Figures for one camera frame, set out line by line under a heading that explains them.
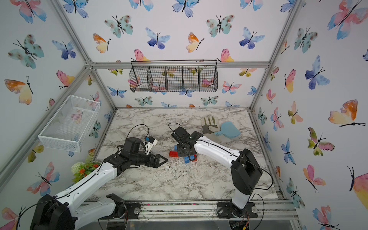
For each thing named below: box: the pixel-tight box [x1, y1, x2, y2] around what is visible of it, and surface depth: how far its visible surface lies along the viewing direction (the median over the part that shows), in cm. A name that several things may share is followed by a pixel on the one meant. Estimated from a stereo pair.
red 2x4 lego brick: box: [169, 150, 179, 158], surface depth 96 cm
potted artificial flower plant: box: [70, 155, 102, 184], surface depth 73 cm
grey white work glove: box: [201, 115, 222, 136], surface depth 113 cm
